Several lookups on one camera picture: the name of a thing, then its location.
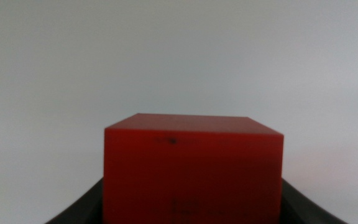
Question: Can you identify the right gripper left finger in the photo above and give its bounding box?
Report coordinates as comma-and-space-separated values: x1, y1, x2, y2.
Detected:
44, 177, 104, 224

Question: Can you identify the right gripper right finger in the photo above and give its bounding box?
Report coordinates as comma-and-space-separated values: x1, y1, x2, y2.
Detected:
280, 178, 350, 224

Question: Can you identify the red cube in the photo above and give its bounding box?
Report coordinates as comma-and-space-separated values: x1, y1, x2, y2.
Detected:
102, 113, 285, 224

